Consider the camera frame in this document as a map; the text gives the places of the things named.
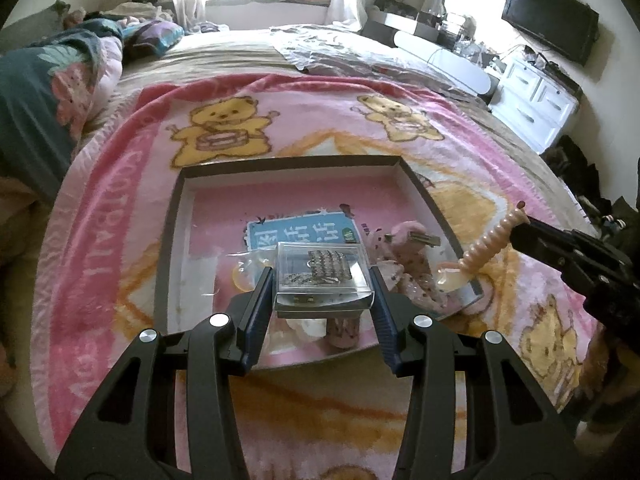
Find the black television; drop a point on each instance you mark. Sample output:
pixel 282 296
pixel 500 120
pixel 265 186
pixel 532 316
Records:
pixel 550 20

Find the pink bear printed blanket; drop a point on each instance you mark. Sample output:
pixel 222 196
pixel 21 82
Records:
pixel 110 240

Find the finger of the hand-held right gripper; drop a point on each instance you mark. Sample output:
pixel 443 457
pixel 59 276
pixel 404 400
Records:
pixel 542 245

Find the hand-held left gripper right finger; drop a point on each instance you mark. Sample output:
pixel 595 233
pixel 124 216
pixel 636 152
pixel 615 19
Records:
pixel 382 325

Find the clear plastic jewelry box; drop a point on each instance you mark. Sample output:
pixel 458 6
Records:
pixel 325 272

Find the pink floral scrunchie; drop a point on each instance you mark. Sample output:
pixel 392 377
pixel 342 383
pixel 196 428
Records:
pixel 407 232
pixel 405 275

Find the blue printed card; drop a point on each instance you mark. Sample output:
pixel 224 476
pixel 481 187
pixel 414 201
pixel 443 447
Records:
pixel 300 227

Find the white drawer cabinet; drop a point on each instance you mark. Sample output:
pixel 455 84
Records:
pixel 532 97

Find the clear bag of yellow rings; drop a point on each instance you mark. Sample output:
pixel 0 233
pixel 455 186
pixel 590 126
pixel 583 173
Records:
pixel 241 277

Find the pink patterned roll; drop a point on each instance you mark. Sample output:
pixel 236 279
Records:
pixel 343 332

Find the purple pillow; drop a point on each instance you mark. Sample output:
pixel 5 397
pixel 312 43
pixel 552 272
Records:
pixel 155 37

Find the brown cardboard box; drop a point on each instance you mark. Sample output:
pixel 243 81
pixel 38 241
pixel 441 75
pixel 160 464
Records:
pixel 300 185

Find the teal floral duvet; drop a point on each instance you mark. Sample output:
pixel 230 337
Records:
pixel 35 95

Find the white rounded footboard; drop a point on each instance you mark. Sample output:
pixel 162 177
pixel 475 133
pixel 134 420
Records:
pixel 445 60

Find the dark clothes pile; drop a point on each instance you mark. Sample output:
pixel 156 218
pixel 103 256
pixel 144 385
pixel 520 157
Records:
pixel 575 170

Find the pearl beaded hair clip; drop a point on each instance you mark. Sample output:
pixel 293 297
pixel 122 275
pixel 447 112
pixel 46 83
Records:
pixel 487 245

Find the clear plastic sheet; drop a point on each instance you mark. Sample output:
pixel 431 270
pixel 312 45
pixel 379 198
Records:
pixel 350 50

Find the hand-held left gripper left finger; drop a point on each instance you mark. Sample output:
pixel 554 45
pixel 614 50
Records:
pixel 257 320

